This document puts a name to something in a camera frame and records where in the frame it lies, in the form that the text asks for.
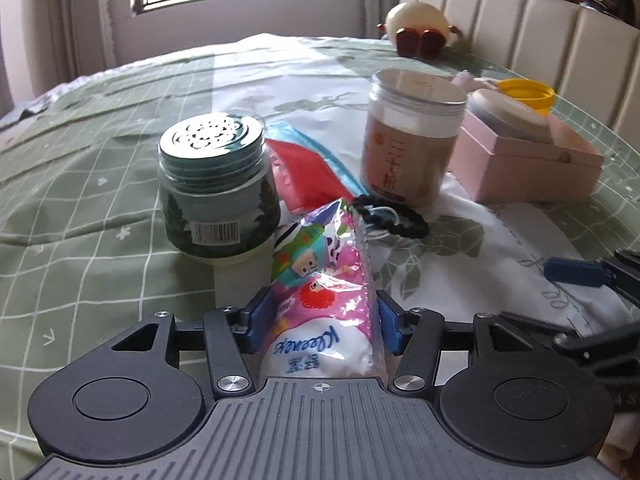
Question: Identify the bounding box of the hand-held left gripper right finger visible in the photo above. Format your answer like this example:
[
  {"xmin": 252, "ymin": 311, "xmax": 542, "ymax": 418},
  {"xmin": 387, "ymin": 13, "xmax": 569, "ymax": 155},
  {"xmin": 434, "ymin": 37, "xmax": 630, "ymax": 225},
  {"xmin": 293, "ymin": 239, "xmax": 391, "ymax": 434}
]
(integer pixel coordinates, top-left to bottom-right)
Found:
[{"xmin": 375, "ymin": 289, "xmax": 576, "ymax": 396}]

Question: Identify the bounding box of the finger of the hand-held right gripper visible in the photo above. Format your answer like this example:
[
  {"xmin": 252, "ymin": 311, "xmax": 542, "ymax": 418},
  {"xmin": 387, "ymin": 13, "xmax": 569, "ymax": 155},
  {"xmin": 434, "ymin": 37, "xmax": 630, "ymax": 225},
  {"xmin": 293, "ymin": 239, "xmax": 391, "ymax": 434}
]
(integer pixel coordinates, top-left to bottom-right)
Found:
[
  {"xmin": 544, "ymin": 247, "xmax": 640, "ymax": 306},
  {"xmin": 500, "ymin": 311, "xmax": 640, "ymax": 386}
]

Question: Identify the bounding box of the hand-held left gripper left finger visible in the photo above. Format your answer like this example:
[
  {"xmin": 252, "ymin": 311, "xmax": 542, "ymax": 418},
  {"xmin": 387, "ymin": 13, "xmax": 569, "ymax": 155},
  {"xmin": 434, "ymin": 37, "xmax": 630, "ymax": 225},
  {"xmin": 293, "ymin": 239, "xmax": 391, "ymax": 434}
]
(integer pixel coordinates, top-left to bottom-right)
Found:
[{"xmin": 107, "ymin": 290, "xmax": 273, "ymax": 401}]

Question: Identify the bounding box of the pink cartoon tissue pack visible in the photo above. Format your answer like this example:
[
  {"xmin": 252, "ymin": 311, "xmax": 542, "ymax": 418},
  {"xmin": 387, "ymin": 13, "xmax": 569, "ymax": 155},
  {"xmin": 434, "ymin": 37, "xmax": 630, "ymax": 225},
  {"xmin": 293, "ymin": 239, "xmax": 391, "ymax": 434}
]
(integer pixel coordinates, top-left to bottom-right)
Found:
[{"xmin": 260, "ymin": 199, "xmax": 388, "ymax": 378}]

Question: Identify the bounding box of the pink cardboard box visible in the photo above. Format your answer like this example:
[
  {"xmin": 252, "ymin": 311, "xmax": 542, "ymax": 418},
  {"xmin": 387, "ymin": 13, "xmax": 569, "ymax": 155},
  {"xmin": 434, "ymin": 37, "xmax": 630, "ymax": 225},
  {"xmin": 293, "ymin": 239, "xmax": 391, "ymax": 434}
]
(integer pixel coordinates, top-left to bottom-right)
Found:
[{"xmin": 447, "ymin": 110, "xmax": 604, "ymax": 204}]

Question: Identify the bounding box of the beige round pouch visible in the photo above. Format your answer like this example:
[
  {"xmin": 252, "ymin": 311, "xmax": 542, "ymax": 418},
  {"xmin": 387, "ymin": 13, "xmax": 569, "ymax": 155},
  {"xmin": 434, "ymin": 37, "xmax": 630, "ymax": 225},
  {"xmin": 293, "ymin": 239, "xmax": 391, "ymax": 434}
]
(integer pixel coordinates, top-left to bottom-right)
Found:
[{"xmin": 465, "ymin": 88, "xmax": 556, "ymax": 143}]

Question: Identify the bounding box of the yellow plastic toy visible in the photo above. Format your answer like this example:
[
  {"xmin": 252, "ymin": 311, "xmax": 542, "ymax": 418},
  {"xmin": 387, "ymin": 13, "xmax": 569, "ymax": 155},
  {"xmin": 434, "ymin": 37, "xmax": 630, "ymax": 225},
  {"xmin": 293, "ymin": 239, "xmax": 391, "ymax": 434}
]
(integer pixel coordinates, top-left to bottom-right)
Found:
[{"xmin": 495, "ymin": 78, "xmax": 557, "ymax": 116}]

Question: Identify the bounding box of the green jar with perforated lid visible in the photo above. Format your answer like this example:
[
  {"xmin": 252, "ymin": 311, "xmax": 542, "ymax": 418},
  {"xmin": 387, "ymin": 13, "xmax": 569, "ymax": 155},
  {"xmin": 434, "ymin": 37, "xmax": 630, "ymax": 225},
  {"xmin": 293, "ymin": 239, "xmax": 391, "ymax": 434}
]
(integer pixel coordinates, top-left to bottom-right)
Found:
[{"xmin": 157, "ymin": 112, "xmax": 282, "ymax": 265}]

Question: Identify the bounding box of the clear jar with brown label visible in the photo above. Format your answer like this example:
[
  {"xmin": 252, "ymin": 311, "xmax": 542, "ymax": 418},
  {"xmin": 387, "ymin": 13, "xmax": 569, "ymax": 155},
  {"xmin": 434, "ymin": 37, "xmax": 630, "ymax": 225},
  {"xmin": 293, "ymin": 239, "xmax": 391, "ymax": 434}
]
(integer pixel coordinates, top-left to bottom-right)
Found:
[{"xmin": 361, "ymin": 69, "xmax": 468, "ymax": 209}]

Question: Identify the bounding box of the cream padded headboard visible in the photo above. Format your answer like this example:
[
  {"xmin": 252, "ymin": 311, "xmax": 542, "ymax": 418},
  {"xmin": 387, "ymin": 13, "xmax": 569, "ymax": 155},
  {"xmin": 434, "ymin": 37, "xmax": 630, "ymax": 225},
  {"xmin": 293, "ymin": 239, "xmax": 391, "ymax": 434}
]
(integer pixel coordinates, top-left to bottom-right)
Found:
[{"xmin": 400, "ymin": 0, "xmax": 640, "ymax": 146}]

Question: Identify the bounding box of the dark round vase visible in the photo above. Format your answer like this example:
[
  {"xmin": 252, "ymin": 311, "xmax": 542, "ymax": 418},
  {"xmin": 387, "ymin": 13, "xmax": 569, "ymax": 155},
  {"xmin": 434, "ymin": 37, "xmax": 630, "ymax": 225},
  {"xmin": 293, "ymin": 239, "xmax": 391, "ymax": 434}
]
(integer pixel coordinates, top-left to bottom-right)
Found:
[{"xmin": 590, "ymin": 0, "xmax": 640, "ymax": 26}]

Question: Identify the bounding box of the cream egg-shaped plush toy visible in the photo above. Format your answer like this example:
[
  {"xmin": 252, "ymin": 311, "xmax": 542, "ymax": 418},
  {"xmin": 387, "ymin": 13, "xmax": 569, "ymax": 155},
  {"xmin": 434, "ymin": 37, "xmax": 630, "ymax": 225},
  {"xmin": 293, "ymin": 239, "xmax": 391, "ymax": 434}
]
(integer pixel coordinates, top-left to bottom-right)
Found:
[{"xmin": 376, "ymin": 2, "xmax": 463, "ymax": 58}]

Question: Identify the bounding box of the black hair tie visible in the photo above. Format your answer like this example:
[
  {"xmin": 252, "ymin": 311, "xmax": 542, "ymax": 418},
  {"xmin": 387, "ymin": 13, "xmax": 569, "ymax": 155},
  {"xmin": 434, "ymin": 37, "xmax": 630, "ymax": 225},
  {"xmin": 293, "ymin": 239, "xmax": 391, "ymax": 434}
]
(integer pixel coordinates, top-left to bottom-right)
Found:
[{"xmin": 352, "ymin": 195, "xmax": 431, "ymax": 239}]

